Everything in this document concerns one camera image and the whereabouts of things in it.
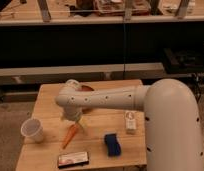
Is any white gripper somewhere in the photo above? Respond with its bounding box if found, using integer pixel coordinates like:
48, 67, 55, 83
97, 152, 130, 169
61, 111, 85, 130

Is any orange chili pepper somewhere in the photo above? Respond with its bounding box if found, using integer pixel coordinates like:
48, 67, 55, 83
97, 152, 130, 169
62, 123, 79, 149

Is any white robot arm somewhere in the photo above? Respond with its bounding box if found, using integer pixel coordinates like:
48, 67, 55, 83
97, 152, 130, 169
55, 79, 204, 171

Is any orange ceramic bowl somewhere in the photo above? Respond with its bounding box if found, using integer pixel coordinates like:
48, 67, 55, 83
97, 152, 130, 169
80, 84, 95, 114

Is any wooden table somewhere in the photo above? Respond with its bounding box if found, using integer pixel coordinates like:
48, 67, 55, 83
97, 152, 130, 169
16, 84, 146, 171

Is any white plastic cup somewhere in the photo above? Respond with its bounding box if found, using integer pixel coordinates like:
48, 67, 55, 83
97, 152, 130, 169
20, 118, 44, 143

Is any small white bottle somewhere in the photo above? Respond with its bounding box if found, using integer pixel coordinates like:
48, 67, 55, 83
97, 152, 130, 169
125, 111, 136, 134

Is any cluttered tray on shelf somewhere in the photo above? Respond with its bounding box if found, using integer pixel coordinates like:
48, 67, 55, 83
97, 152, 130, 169
93, 0, 151, 16

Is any black vertical cable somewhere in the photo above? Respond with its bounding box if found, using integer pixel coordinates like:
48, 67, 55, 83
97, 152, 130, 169
122, 19, 127, 80

